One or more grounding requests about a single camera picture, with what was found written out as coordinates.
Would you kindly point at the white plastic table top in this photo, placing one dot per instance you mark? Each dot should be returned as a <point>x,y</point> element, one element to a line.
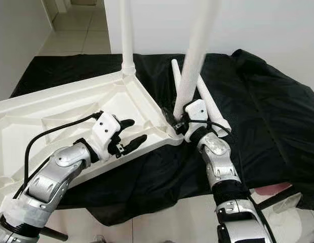
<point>35,126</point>

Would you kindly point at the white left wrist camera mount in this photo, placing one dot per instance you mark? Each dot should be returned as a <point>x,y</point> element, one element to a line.
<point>107,135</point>

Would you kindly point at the white plastic table leg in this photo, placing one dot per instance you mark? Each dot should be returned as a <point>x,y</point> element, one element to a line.
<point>126,35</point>
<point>176,78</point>
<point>197,55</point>
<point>210,101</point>

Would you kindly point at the black metal pole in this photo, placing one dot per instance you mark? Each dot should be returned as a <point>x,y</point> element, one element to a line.
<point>53,234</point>

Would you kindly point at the black cloth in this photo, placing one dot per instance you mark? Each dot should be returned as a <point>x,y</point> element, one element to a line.
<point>268,116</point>

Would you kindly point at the pink plastic seat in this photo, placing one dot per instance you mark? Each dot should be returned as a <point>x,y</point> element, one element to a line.
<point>273,190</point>

